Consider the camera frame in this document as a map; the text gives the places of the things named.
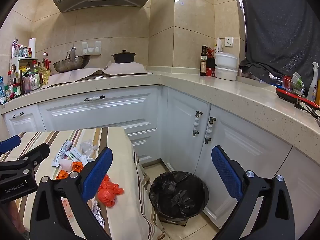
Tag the striped tablecloth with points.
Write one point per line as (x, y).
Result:
(120, 160)

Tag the large orange plastic bag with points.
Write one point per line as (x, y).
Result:
(110, 192)

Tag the white spice rack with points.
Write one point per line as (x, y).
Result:
(15, 62)

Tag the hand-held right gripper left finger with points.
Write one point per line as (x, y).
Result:
(97, 172)

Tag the white wall socket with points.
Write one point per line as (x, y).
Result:
(228, 42)

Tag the clear wrapper with red print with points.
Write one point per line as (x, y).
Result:
(67, 207)

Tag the group of condiment bottles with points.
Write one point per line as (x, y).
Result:
(32, 77)

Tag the small white cabinet door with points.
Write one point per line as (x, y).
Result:
(22, 126)

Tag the dark grey cloth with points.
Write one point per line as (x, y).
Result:
(280, 25)

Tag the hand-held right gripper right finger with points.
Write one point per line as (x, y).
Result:
(226, 175)

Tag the red black flat appliance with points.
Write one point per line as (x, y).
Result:
(287, 95)

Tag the narrow white corner door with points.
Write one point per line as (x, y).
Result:
(180, 130)

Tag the wide white cabinet drawer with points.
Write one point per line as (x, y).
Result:
(100, 112)

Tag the white blue printed packet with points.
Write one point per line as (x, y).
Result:
(58, 155)

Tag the white wall hook rack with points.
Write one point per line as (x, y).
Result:
(91, 47)

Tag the paper towel roll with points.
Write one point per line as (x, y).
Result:
(32, 47)

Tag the beige stove cover cloth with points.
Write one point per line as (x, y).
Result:
(75, 76)
(127, 68)

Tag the black pot with lid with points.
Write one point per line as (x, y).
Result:
(123, 57)

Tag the plain white cabinet door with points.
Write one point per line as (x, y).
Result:
(305, 175)

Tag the white paper bag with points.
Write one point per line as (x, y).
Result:
(219, 45)

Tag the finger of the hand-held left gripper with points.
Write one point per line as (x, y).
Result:
(32, 155)
(10, 143)

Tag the red box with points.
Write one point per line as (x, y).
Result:
(211, 70)

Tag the clear glass container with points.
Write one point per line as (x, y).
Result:
(290, 85)

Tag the large white corner door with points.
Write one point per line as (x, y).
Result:
(237, 140)

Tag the crumpled clear plastic bag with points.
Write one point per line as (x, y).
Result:
(87, 148)

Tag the blue snack bag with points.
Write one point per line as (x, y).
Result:
(2, 91)

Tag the white spray bottle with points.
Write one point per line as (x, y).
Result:
(313, 87)

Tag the steel wok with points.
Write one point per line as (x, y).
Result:
(70, 65)

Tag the dark olive oil bottle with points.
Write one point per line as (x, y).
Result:
(203, 63)

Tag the silver blister pack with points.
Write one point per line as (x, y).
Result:
(98, 213)

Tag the white lidded container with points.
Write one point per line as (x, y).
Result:
(226, 74)
(226, 60)

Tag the small orange plastic bag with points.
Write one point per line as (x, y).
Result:
(77, 166)
(62, 175)

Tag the black-lined trash bin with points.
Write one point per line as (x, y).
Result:
(175, 197)

